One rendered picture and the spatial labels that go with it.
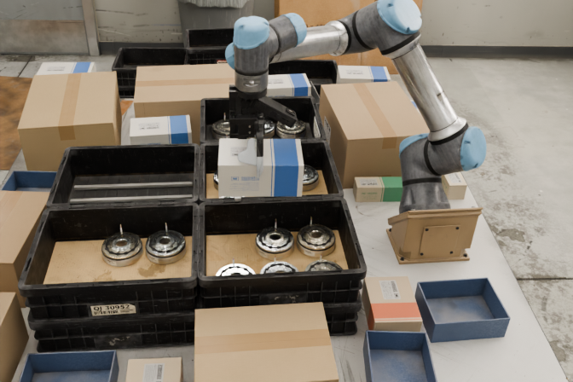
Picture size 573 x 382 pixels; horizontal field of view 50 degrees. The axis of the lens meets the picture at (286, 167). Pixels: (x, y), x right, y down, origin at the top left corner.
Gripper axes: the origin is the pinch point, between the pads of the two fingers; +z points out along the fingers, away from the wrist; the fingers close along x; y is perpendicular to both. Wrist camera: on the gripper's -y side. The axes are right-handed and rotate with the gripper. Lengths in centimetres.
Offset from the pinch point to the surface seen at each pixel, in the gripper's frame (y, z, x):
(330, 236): -19.1, 25.6, -1.6
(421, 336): -39, 36, 25
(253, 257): 1.7, 28.3, 3.4
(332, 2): -58, 63, -297
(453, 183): -66, 36, -40
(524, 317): -71, 42, 14
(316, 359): -11.4, 25.4, 39.0
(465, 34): -165, 94, -316
